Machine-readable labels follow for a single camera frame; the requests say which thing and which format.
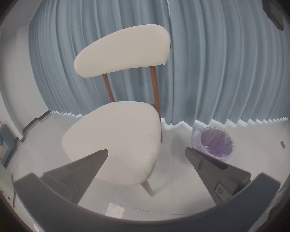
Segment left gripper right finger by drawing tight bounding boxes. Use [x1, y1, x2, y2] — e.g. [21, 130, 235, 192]
[185, 147, 252, 206]

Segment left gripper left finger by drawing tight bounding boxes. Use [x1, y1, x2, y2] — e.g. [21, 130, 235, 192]
[40, 149, 109, 205]

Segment purple plastic bag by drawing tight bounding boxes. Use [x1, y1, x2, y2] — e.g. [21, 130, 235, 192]
[191, 127, 234, 162]

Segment white trash bin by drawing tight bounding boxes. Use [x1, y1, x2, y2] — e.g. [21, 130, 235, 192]
[191, 127, 234, 164]

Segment white cushioned wooden chair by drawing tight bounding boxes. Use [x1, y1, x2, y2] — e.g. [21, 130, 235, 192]
[61, 24, 171, 197]

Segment pale blue curtain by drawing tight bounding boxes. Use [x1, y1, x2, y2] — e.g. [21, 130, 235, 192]
[29, 0, 172, 125]
[163, 0, 290, 130]

